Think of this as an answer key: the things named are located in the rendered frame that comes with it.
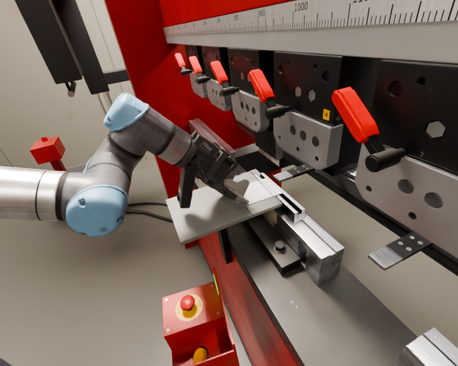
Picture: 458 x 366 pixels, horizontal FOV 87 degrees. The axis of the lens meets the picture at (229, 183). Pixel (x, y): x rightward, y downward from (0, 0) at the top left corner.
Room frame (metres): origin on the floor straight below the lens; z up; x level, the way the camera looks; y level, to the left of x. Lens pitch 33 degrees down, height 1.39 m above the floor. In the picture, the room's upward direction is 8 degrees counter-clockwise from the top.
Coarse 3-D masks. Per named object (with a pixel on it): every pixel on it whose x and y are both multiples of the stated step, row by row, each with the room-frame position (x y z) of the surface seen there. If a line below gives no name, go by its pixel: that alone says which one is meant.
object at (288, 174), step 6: (294, 168) 0.60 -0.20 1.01; (300, 168) 0.60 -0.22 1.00; (306, 168) 0.60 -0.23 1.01; (312, 168) 0.59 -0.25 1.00; (324, 168) 0.60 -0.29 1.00; (330, 168) 0.58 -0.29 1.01; (342, 168) 0.57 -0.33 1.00; (348, 168) 0.58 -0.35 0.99; (276, 174) 0.59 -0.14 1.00; (282, 174) 0.58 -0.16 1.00; (288, 174) 0.58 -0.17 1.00; (294, 174) 0.58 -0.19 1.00; (300, 174) 0.58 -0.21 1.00; (330, 174) 0.57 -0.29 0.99; (336, 174) 0.57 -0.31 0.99; (282, 180) 0.56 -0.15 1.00
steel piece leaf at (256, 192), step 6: (252, 186) 0.55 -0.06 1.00; (258, 186) 0.55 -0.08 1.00; (246, 192) 0.53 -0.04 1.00; (252, 192) 0.52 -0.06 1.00; (258, 192) 0.52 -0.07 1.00; (264, 192) 0.51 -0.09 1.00; (246, 198) 0.50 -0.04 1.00; (252, 198) 0.50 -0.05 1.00; (258, 198) 0.49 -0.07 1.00; (264, 198) 0.49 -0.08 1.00; (234, 204) 0.48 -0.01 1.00; (240, 204) 0.48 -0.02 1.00; (246, 204) 0.48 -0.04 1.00
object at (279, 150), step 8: (256, 136) 0.59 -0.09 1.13; (264, 136) 0.55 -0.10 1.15; (272, 136) 0.52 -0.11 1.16; (256, 144) 0.60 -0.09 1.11; (264, 144) 0.55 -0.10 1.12; (272, 144) 0.52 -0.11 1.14; (264, 152) 0.57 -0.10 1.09; (272, 152) 0.52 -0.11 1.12; (280, 152) 0.51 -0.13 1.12; (272, 160) 0.54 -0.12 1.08
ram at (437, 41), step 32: (160, 0) 1.27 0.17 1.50; (192, 0) 0.84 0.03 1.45; (224, 0) 0.63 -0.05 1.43; (256, 0) 0.50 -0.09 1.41; (288, 0) 0.41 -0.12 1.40; (256, 32) 0.50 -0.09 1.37; (288, 32) 0.41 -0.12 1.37; (320, 32) 0.35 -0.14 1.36; (352, 32) 0.30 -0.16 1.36; (384, 32) 0.26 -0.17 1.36; (416, 32) 0.23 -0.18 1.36; (448, 32) 0.21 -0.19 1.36
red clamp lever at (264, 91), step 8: (256, 72) 0.44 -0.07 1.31; (256, 80) 0.43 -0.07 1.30; (264, 80) 0.43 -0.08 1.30; (256, 88) 0.43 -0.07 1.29; (264, 88) 0.42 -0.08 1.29; (264, 96) 0.41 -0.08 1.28; (272, 96) 0.41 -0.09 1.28; (272, 104) 0.40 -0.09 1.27; (272, 112) 0.38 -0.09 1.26; (280, 112) 0.39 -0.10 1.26
